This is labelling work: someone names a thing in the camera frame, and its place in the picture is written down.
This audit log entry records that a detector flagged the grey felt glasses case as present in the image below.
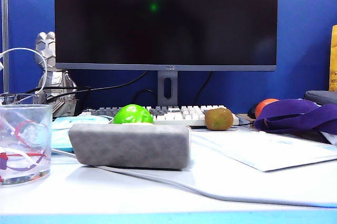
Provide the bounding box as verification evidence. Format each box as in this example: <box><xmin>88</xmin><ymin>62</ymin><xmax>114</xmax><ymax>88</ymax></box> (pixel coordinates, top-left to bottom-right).
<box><xmin>68</xmin><ymin>123</ymin><xmax>192</xmax><ymax>170</ymax></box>

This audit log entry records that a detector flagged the grey monitor stand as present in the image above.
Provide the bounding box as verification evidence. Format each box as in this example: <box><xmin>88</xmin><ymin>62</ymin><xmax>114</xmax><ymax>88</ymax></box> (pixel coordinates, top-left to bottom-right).
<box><xmin>157</xmin><ymin>70</ymin><xmax>179</xmax><ymax>108</ymax></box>

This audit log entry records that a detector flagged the white grey keyboard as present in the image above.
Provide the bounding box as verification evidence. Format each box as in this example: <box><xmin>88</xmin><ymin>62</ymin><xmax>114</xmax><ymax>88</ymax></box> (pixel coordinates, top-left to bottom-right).
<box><xmin>78</xmin><ymin>105</ymin><xmax>240</xmax><ymax>127</ymax></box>

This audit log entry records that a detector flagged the green apple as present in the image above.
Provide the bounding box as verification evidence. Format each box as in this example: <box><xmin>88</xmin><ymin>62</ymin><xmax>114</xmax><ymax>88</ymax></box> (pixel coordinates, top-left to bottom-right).
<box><xmin>113</xmin><ymin>104</ymin><xmax>154</xmax><ymax>125</ymax></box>

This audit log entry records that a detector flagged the brown kiwi fruit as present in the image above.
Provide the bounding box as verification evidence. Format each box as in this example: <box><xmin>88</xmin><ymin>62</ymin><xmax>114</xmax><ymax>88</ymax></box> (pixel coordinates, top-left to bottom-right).
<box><xmin>204</xmin><ymin>108</ymin><xmax>234</xmax><ymax>132</ymax></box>

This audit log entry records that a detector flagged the black computer monitor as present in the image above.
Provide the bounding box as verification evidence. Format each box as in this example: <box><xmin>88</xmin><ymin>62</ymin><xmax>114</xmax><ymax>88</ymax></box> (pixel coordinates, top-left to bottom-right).
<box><xmin>54</xmin><ymin>0</ymin><xmax>279</xmax><ymax>72</ymax></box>

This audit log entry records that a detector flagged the black computer mouse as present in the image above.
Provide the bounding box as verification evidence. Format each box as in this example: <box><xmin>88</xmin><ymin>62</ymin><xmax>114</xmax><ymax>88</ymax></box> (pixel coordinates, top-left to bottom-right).
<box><xmin>247</xmin><ymin>104</ymin><xmax>261</xmax><ymax>119</ymax></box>

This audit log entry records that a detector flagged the orange fruit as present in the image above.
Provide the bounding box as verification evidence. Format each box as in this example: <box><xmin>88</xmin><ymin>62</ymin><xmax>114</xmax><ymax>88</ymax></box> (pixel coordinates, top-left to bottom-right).
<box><xmin>255</xmin><ymin>98</ymin><xmax>280</xmax><ymax>119</ymax></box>

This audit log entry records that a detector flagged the white blue plastic sleeve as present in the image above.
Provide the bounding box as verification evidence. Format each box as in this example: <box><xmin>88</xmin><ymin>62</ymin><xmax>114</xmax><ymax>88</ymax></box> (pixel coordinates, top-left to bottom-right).
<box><xmin>191</xmin><ymin>128</ymin><xmax>337</xmax><ymax>172</ymax></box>

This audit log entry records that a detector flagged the purple cloth bag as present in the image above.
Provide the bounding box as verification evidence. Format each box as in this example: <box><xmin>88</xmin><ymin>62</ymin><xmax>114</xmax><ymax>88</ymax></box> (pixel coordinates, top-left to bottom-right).
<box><xmin>252</xmin><ymin>99</ymin><xmax>337</xmax><ymax>134</ymax></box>

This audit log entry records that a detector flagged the silver robot figurine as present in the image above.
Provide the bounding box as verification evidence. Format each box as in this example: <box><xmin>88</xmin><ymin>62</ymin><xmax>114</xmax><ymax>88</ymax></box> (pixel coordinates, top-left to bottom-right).
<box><xmin>34</xmin><ymin>31</ymin><xmax>78</xmax><ymax>118</ymax></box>

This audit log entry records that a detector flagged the clear plastic box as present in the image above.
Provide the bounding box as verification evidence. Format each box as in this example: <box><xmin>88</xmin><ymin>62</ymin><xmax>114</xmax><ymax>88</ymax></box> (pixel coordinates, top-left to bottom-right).
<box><xmin>0</xmin><ymin>93</ymin><xmax>47</xmax><ymax>106</ymax></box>

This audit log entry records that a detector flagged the clear glass cup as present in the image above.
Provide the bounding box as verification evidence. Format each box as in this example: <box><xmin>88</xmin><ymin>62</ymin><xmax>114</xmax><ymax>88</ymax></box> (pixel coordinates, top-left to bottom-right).
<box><xmin>0</xmin><ymin>104</ymin><xmax>53</xmax><ymax>187</ymax></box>

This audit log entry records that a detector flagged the grey fabric pouch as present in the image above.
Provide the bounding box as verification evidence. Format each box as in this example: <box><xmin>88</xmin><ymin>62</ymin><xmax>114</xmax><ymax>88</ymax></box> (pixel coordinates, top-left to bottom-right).
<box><xmin>304</xmin><ymin>90</ymin><xmax>337</xmax><ymax>106</ymax></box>

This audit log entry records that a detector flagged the yellow paper bag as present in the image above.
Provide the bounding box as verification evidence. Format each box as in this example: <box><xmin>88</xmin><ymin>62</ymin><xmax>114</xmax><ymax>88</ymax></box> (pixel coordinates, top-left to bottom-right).
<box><xmin>328</xmin><ymin>24</ymin><xmax>337</xmax><ymax>92</ymax></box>

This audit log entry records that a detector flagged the black looped cable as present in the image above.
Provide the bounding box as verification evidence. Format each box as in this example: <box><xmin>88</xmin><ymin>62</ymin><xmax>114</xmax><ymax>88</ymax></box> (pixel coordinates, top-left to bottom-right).
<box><xmin>132</xmin><ymin>90</ymin><xmax>157</xmax><ymax>108</ymax></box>

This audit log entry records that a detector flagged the black monitor cable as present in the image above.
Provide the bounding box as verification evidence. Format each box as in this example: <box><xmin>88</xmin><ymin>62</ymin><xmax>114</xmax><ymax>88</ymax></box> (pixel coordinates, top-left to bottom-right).
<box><xmin>194</xmin><ymin>71</ymin><xmax>213</xmax><ymax>105</ymax></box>

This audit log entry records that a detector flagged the long black cable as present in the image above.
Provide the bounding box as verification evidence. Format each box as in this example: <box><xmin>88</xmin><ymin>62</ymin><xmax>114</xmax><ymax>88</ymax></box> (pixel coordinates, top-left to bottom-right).
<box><xmin>25</xmin><ymin>70</ymin><xmax>148</xmax><ymax>96</ymax></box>

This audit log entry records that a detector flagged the thick white cable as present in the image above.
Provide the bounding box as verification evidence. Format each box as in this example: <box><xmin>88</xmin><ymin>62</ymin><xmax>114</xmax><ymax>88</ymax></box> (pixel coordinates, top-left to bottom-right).
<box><xmin>50</xmin><ymin>148</ymin><xmax>337</xmax><ymax>208</ymax></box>

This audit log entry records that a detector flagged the thin white looped cable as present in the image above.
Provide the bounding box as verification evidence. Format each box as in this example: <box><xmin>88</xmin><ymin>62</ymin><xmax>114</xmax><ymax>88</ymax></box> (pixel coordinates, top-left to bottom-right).
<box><xmin>0</xmin><ymin>47</ymin><xmax>48</xmax><ymax>103</ymax></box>

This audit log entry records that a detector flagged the grey metal partition post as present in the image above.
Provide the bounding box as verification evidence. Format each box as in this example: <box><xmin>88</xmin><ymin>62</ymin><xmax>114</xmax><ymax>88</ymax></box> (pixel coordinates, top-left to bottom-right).
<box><xmin>0</xmin><ymin>0</ymin><xmax>9</xmax><ymax>94</ymax></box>

